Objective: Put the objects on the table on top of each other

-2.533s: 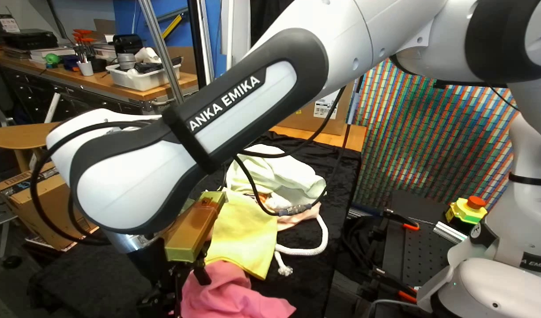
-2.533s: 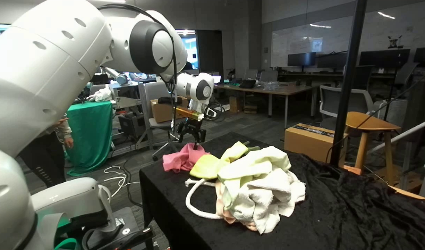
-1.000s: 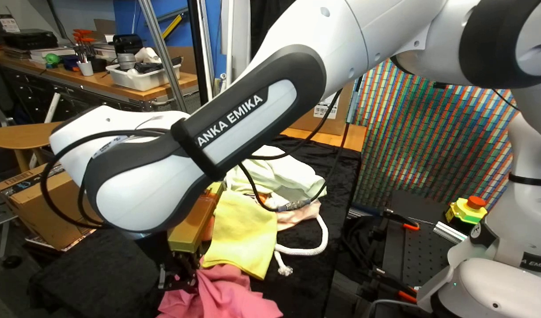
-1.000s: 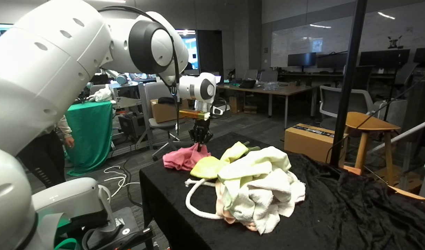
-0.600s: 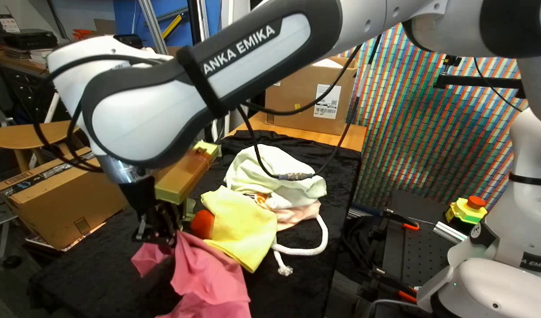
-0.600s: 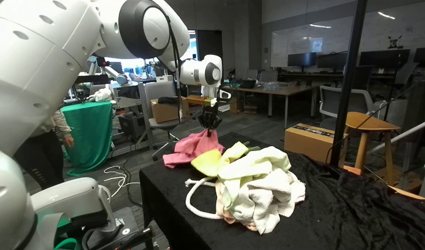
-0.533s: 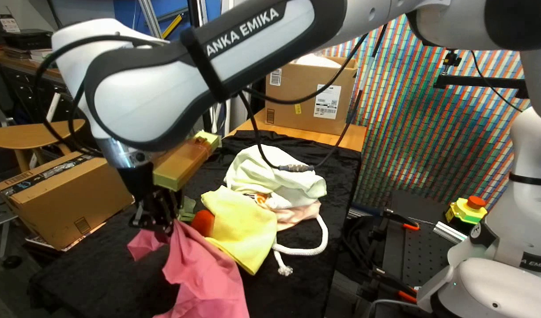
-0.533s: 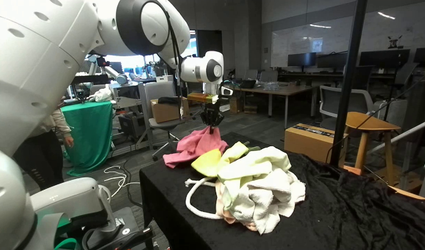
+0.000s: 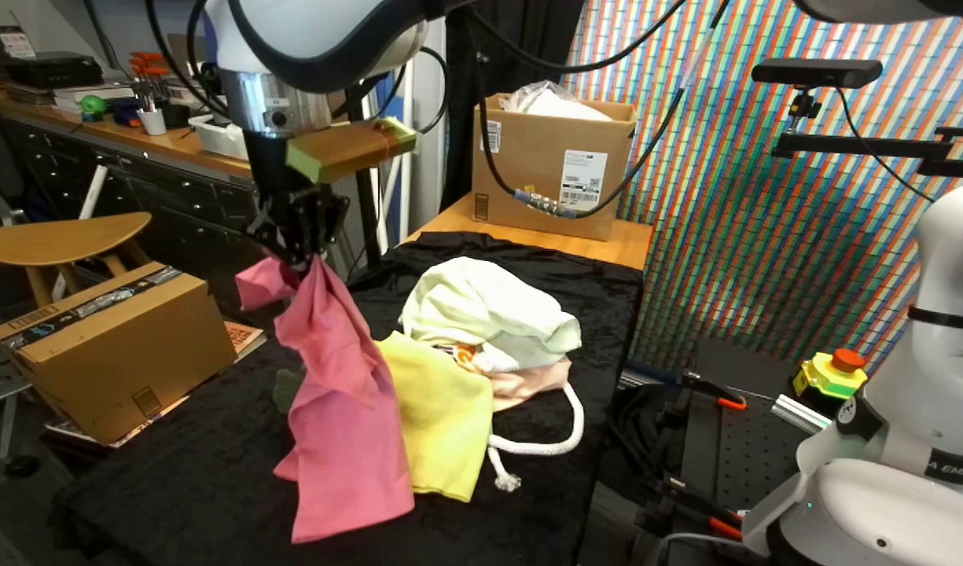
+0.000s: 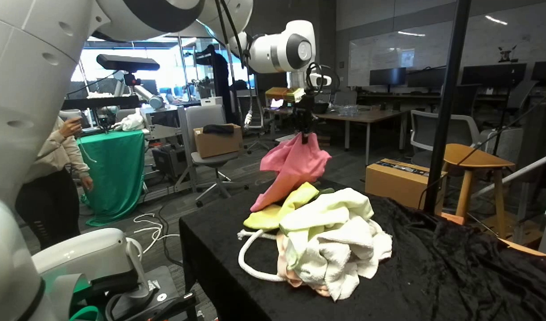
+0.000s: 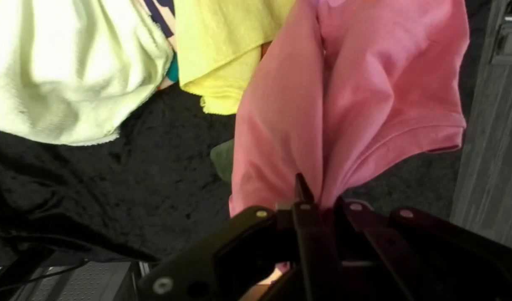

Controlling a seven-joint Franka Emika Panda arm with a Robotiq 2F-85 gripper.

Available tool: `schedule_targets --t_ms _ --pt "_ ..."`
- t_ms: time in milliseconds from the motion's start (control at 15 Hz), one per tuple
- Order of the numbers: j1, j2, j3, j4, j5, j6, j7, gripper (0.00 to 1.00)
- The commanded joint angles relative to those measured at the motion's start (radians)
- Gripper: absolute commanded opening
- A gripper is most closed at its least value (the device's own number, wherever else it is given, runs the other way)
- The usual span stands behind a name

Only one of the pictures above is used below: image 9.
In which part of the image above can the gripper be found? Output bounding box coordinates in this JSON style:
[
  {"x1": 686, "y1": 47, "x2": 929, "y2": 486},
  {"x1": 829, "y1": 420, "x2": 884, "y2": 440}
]
[{"x1": 242, "y1": 130, "x2": 350, "y2": 266}]

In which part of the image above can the pink cloth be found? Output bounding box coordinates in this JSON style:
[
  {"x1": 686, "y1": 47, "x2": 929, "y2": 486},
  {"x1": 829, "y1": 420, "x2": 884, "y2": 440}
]
[{"x1": 234, "y1": 253, "x2": 416, "y2": 545}]

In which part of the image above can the white plastic bin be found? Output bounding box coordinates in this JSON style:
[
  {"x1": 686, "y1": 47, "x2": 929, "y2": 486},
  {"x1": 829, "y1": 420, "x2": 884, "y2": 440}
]
[{"x1": 188, "y1": 113, "x2": 251, "y2": 162}]

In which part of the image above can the dark green cloth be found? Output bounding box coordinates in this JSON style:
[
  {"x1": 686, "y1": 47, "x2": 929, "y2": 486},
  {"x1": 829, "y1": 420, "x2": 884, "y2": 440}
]
[{"x1": 272, "y1": 367, "x2": 307, "y2": 415}]

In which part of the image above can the workbench with dark drawers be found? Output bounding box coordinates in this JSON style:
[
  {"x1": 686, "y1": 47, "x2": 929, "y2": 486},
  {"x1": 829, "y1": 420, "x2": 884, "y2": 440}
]
[{"x1": 0, "y1": 88, "x2": 271, "y2": 272}]

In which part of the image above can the white cup with pens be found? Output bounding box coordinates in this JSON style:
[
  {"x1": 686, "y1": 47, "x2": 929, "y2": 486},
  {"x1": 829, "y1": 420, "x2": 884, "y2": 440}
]
[{"x1": 138, "y1": 93, "x2": 168, "y2": 137}]

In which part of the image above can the pale green cloth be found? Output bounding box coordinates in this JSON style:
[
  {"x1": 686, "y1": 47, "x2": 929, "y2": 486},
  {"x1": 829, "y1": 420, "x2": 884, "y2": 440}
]
[{"x1": 399, "y1": 256, "x2": 583, "y2": 373}]

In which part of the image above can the taped cardboard box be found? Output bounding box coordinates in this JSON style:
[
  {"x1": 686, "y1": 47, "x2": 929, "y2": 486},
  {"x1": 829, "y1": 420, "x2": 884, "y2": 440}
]
[{"x1": 0, "y1": 261, "x2": 239, "y2": 446}]

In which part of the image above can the wooden stool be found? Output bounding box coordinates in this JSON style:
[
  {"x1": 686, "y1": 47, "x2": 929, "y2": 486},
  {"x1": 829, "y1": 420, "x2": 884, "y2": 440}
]
[{"x1": 0, "y1": 211, "x2": 153, "y2": 309}]

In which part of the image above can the yellow cloth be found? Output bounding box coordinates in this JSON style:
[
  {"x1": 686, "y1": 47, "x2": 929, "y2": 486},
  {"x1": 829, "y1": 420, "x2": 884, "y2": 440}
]
[{"x1": 375, "y1": 330, "x2": 495, "y2": 504}]

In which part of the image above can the open cardboard box with labels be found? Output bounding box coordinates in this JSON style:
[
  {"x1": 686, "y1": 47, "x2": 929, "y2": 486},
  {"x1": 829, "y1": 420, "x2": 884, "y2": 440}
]
[{"x1": 471, "y1": 92, "x2": 638, "y2": 242}]

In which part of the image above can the black velvet table cover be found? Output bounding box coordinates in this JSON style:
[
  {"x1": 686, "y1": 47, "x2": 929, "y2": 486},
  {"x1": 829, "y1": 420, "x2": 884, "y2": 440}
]
[{"x1": 49, "y1": 231, "x2": 645, "y2": 566}]

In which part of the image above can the peach cloth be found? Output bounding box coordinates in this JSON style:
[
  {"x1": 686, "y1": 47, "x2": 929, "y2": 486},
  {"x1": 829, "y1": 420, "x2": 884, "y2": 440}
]
[{"x1": 442, "y1": 343, "x2": 574, "y2": 414}]

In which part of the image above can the clear plastic bag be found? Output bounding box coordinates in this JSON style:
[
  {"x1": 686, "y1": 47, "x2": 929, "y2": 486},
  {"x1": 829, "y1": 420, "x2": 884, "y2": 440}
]
[{"x1": 500, "y1": 80, "x2": 614, "y2": 122}]

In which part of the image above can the black flat case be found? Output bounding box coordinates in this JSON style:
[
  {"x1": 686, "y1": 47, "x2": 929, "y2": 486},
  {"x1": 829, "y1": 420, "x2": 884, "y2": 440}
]
[{"x1": 5, "y1": 52, "x2": 105, "y2": 90}]

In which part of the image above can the multicoloured patterned backdrop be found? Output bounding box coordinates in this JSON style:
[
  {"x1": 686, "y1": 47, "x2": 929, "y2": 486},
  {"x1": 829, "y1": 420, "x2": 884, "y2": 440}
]
[{"x1": 561, "y1": 0, "x2": 963, "y2": 377}]

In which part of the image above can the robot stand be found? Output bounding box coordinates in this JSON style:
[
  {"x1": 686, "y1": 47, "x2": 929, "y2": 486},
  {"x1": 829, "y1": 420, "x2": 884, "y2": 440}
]
[{"x1": 583, "y1": 336, "x2": 840, "y2": 566}]

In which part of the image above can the aluminium profile bar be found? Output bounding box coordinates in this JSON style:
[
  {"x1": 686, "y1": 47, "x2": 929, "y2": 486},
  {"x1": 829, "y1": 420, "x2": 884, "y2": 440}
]
[{"x1": 770, "y1": 393, "x2": 834, "y2": 436}]

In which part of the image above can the yellow emergency stop button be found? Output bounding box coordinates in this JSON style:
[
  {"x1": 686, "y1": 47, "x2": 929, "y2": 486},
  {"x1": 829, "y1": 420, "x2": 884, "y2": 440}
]
[{"x1": 791, "y1": 347, "x2": 869, "y2": 402}]

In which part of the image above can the white rope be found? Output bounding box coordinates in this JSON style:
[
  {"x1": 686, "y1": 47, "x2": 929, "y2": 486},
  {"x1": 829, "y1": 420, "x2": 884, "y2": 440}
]
[{"x1": 485, "y1": 380, "x2": 586, "y2": 493}]

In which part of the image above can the orange handled clamp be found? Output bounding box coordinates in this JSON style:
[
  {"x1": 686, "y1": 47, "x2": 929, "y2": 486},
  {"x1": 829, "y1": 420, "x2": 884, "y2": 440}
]
[
  {"x1": 659, "y1": 474, "x2": 746, "y2": 543},
  {"x1": 680, "y1": 373, "x2": 749, "y2": 412}
]

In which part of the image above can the camera on mount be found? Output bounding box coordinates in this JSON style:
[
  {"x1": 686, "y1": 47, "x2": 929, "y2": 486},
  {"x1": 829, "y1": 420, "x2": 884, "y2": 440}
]
[{"x1": 751, "y1": 57, "x2": 963, "y2": 178}]

